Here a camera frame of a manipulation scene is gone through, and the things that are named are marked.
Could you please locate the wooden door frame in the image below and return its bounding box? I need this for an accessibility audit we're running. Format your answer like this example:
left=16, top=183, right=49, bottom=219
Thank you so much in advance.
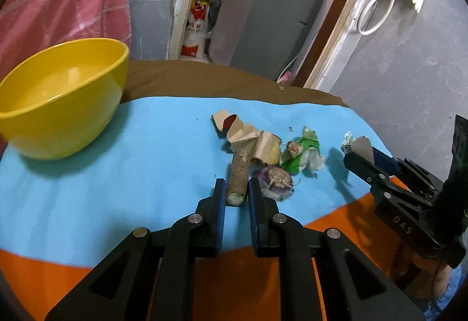
left=166, top=0, right=381, bottom=89

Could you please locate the person's right forearm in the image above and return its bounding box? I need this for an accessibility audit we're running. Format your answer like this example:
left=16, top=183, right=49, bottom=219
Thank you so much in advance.
left=397, top=248, right=457, bottom=301

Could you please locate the brown paper strip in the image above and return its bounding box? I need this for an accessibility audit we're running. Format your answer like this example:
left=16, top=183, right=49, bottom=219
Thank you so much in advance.
left=211, top=109, right=283, bottom=165

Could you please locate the white red rice bag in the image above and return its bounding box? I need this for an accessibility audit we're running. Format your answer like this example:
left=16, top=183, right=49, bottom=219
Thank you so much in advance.
left=180, top=1, right=210, bottom=58

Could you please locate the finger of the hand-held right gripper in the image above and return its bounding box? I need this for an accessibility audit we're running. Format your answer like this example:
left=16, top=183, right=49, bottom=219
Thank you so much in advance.
left=344, top=151, right=392, bottom=194
left=372, top=146, right=403, bottom=178

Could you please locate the orange blue brown striped blanket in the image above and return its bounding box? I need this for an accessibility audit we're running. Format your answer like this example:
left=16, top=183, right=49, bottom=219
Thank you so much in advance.
left=0, top=59, right=417, bottom=321

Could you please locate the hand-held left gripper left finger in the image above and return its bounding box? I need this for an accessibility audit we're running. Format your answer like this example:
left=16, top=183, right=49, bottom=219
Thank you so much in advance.
left=44, top=178, right=228, bottom=321

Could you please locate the white flexible hose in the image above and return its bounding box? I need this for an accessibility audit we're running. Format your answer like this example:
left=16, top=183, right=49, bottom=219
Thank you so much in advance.
left=356, top=0, right=408, bottom=36

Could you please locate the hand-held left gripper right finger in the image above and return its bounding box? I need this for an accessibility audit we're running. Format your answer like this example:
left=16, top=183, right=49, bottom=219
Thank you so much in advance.
left=248, top=178, right=426, bottom=321

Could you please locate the green wrapper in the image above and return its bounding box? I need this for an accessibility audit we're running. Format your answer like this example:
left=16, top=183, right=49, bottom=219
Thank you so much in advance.
left=280, top=126, right=325, bottom=175

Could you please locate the yellow plastic bowl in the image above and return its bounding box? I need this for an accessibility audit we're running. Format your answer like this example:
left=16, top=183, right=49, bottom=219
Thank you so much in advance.
left=0, top=38, right=130, bottom=161

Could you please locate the white paper scrap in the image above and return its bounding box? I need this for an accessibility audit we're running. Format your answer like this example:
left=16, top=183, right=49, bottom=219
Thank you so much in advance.
left=341, top=131, right=374, bottom=162

